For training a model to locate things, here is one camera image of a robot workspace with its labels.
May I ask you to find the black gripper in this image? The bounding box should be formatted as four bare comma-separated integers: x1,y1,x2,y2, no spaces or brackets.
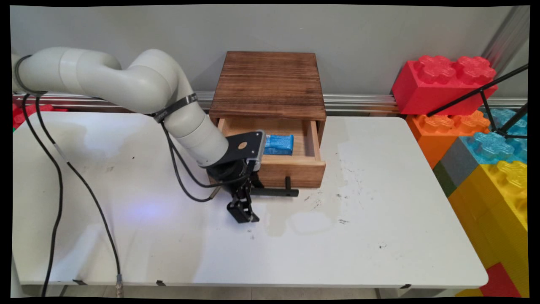
205,160,265,224

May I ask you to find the wooden drawer with black handle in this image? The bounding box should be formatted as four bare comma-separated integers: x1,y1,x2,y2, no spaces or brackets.
217,117,327,198

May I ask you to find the blue packet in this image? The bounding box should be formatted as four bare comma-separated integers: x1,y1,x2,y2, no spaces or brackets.
264,134,294,156

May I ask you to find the dark wooden cabinet box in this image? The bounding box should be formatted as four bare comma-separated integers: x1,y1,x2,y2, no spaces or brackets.
208,51,327,146

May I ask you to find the dark green toy brick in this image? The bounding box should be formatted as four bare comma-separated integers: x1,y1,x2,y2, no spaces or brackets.
432,160,453,198

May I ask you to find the orange toy brick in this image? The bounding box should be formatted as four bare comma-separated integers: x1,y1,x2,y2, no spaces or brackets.
405,110,491,169

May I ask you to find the grey toy brick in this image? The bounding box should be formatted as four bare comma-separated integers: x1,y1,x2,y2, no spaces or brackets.
440,137,482,189

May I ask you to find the large red toy brick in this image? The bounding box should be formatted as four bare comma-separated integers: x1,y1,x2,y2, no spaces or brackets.
391,55,499,116

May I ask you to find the red studded toy brick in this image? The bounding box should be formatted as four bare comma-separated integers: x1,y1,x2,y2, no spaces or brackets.
12,103,68,130

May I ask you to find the large yellow toy brick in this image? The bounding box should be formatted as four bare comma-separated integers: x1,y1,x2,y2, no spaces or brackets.
448,160,529,298

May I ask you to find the translucent blue toy brick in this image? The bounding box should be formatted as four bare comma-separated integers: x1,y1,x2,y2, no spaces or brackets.
459,108,528,165

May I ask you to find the small red flat brick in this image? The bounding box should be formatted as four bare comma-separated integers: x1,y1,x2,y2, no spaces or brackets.
480,262,522,298

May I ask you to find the black tripod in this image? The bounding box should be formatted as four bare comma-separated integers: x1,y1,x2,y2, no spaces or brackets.
426,63,529,140

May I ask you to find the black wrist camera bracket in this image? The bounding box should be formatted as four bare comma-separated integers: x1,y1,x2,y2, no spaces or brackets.
219,130,267,172

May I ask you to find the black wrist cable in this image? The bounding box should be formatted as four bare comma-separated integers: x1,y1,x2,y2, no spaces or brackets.
160,123,249,203

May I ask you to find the black arm strap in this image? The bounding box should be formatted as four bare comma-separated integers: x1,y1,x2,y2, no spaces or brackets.
153,93,198,124

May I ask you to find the aluminium rail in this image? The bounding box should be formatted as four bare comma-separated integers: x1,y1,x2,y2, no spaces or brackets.
12,90,528,117

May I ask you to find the black cable with metal plug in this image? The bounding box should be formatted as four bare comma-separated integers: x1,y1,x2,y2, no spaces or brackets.
35,95,125,298

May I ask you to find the thin black cable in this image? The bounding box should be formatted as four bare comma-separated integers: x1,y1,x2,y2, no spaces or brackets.
21,94,64,297

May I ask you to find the aluminium post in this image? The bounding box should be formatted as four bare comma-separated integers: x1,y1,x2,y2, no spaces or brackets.
481,5,530,76

